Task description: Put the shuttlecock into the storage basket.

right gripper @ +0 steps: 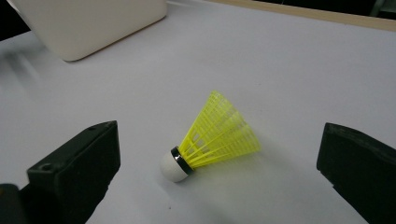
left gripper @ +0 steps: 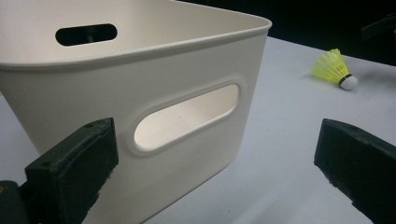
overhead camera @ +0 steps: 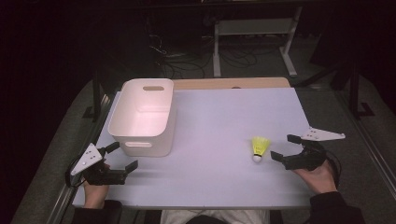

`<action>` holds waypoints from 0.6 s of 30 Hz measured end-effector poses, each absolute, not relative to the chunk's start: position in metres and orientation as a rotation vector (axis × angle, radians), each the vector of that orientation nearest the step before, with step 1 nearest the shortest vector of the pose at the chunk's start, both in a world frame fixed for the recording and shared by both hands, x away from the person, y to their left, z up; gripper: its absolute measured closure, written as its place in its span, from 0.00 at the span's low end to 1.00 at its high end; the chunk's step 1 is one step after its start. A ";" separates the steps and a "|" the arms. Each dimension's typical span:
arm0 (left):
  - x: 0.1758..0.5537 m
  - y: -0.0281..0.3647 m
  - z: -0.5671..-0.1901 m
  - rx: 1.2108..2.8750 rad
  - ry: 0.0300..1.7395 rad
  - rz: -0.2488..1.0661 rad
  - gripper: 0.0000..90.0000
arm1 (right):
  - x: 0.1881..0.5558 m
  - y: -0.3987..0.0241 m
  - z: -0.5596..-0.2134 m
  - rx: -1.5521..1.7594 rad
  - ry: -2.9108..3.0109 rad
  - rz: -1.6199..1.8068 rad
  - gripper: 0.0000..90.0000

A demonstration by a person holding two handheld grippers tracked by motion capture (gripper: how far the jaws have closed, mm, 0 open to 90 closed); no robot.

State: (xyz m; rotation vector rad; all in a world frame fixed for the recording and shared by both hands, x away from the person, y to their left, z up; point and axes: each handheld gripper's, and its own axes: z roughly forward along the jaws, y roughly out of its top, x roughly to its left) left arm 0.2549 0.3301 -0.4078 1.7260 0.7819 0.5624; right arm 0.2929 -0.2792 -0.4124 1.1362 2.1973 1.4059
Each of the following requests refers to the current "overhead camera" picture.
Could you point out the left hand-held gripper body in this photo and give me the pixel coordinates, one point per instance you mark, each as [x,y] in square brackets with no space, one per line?
[93,172]

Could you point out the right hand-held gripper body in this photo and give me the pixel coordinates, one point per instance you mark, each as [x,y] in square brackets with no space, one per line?
[308,158]

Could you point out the yellow shuttlecock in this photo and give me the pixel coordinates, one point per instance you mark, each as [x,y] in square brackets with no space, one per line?
[260,145]

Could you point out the white plastic basket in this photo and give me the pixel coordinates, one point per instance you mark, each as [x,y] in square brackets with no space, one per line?
[141,115]

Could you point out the person's left hand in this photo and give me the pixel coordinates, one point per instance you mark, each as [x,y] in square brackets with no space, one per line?
[95,196]

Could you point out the person's right hand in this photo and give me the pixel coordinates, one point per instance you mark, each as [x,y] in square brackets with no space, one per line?
[320,180]

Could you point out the black metal stand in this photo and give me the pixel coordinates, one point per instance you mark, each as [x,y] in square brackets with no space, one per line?
[354,93]
[96,99]

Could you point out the tan wooden board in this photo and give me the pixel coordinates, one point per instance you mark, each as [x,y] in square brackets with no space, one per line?
[218,84]

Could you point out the aluminium rail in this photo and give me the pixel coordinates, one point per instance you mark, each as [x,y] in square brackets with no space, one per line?
[370,149]
[67,194]

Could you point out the white metal table frame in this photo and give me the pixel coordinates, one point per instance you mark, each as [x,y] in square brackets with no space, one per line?
[252,27]

